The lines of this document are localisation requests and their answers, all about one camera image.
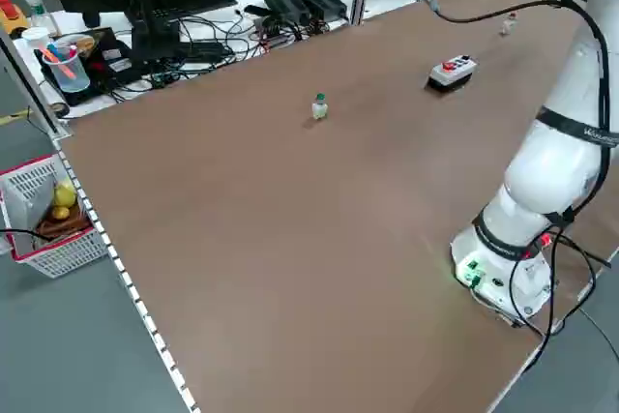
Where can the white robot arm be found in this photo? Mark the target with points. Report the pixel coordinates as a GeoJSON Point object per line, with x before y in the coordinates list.
{"type": "Point", "coordinates": [541, 181]}

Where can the white multi-button control box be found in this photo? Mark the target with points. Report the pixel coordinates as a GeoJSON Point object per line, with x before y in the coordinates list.
{"type": "Point", "coordinates": [452, 72]}

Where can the black remote control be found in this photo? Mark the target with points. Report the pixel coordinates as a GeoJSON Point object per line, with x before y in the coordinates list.
{"type": "Point", "coordinates": [256, 10]}

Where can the black monitor stand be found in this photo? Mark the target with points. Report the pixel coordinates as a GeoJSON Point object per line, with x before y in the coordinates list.
{"type": "Point", "coordinates": [155, 33]}

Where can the flat black labelled box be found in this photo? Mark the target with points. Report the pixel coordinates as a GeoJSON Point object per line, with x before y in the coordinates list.
{"type": "Point", "coordinates": [112, 61]}

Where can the large yellow fruit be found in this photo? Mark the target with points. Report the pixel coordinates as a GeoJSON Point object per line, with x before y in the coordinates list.
{"type": "Point", "coordinates": [65, 194]}

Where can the brown woven tray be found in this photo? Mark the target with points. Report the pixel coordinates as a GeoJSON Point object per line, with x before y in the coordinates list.
{"type": "Point", "coordinates": [65, 227]}

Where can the small yellow fruit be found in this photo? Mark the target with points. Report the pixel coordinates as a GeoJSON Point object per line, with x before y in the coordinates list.
{"type": "Point", "coordinates": [60, 213]}

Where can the white basket red rim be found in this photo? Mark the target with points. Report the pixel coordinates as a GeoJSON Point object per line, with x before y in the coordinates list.
{"type": "Point", "coordinates": [63, 253]}

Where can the clear plastic measuring cup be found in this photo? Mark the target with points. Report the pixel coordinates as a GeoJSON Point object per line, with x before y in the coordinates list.
{"type": "Point", "coordinates": [70, 79]}

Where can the pink marker pen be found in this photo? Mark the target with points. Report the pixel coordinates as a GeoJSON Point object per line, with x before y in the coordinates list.
{"type": "Point", "coordinates": [72, 51]}

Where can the orange marker pen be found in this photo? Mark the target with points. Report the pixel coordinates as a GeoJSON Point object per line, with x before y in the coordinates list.
{"type": "Point", "coordinates": [62, 64]}

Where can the blue marker pen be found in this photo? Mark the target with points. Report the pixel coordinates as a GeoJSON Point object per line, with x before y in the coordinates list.
{"type": "Point", "coordinates": [54, 50]}

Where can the white paper cup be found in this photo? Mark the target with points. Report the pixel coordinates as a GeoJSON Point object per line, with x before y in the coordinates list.
{"type": "Point", "coordinates": [36, 38]}

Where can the clear bottle white cap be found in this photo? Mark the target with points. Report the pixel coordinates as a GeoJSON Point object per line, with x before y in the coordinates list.
{"type": "Point", "coordinates": [35, 9]}

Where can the yellow toy car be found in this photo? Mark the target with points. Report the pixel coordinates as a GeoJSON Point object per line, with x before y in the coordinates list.
{"type": "Point", "coordinates": [12, 19]}

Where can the silver table edge rail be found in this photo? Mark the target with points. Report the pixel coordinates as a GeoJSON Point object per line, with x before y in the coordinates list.
{"type": "Point", "coordinates": [123, 277]}

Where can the aluminium frame beam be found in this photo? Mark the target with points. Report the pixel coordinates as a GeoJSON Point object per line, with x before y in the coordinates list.
{"type": "Point", "coordinates": [34, 89]}

